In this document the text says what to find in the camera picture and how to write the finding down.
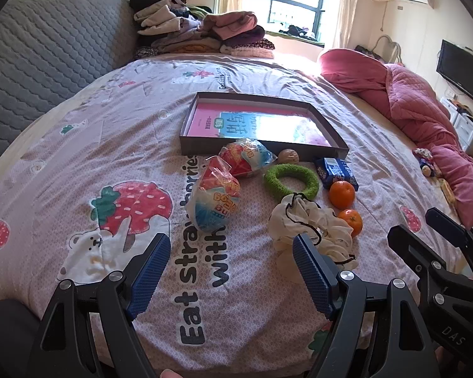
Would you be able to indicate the blue snack packet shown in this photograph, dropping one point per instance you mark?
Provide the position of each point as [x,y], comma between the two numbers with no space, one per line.
[335,171]

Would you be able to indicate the black wall television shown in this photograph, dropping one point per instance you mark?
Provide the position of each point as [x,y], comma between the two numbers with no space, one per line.
[463,71]

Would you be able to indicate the dark clothes on windowsill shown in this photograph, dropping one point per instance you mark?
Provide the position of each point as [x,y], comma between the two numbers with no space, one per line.
[297,30]

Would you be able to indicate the white drawer cabinet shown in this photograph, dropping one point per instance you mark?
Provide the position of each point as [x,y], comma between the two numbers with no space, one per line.
[465,126]

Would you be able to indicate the brown walnut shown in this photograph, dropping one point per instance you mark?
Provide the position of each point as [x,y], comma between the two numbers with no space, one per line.
[288,156]

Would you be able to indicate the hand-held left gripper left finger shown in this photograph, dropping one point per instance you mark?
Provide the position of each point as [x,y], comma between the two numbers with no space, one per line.
[151,275]

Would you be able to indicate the pink quilted blanket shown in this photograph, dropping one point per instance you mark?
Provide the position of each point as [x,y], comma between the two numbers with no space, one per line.
[410,98]

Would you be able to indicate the pile of folded clothes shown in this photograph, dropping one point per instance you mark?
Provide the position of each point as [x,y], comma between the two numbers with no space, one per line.
[181,27]

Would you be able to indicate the shallow cardboard box tray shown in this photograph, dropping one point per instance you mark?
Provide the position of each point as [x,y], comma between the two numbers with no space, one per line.
[213,122]

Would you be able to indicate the strawberry print bedsheet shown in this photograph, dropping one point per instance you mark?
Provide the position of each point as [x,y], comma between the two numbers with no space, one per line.
[102,145]

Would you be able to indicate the white metal chair back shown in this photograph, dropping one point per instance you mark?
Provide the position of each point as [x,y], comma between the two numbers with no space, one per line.
[390,45]

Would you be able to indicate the small plush toy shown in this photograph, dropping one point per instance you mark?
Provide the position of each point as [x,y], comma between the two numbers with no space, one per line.
[425,161]

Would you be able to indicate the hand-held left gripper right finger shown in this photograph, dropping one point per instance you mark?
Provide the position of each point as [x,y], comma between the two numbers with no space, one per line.
[311,275]

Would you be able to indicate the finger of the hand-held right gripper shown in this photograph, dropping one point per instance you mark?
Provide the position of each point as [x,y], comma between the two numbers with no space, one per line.
[410,244]
[449,224]

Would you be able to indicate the orange tangerine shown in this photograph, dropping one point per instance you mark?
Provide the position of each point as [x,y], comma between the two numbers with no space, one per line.
[342,195]
[351,221]

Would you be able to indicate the red-blue toy egg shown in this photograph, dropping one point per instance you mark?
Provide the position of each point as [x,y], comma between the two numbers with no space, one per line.
[244,159]
[213,204]

